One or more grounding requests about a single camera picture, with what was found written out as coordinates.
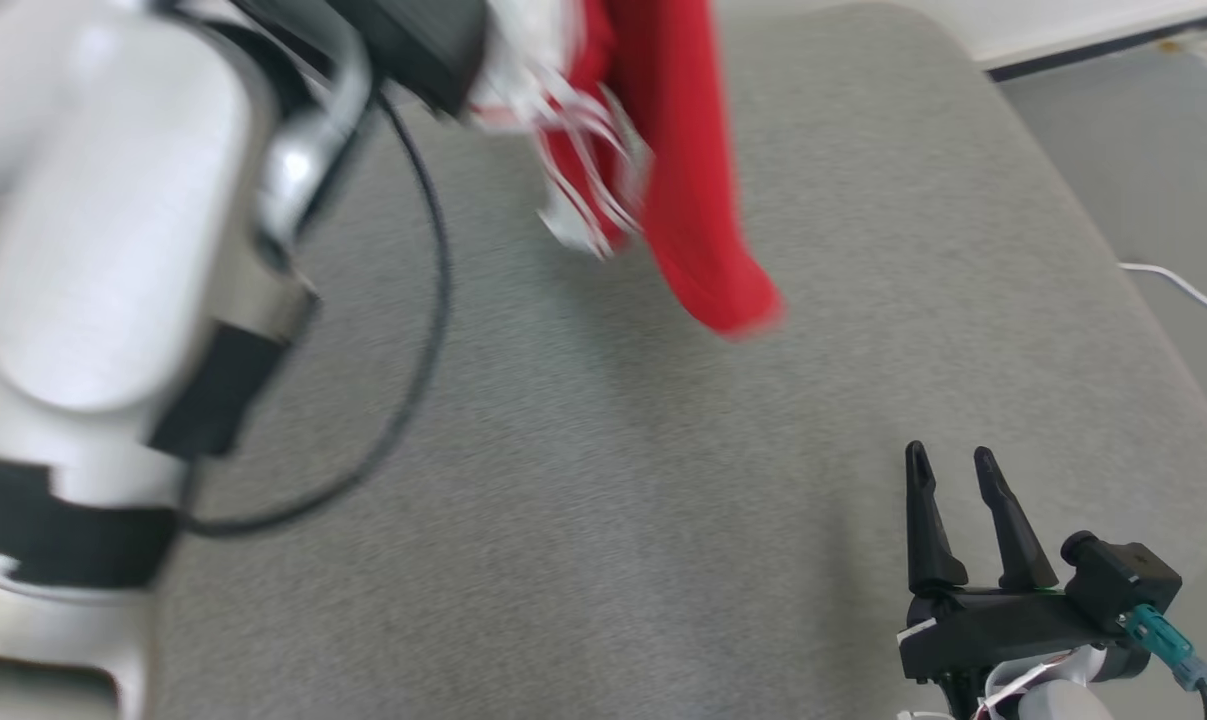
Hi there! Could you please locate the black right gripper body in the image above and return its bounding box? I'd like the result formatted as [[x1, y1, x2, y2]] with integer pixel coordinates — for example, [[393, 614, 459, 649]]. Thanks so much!
[[898, 588, 1151, 685]]

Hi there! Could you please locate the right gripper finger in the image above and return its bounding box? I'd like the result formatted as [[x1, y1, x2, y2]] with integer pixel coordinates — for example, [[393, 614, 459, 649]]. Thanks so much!
[[905, 441, 969, 594], [973, 447, 1060, 592]]

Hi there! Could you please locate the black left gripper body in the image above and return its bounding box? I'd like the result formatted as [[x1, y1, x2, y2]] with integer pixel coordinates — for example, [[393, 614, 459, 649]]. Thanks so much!
[[333, 0, 491, 117]]

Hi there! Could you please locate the red lettered sports jersey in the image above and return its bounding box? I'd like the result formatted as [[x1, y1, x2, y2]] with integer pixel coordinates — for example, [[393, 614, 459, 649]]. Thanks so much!
[[468, 0, 787, 341]]

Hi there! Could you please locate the teal cable connector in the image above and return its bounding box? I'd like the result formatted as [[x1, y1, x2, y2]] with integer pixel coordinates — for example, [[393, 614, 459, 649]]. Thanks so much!
[[1123, 603, 1207, 693]]

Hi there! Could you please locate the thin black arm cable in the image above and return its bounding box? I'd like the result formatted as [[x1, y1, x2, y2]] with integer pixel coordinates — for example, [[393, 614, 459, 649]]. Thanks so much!
[[178, 90, 454, 541]]

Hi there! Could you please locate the thin white floor cable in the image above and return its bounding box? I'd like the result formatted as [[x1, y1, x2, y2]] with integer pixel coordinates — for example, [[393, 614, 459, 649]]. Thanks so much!
[[1119, 261, 1207, 323]]

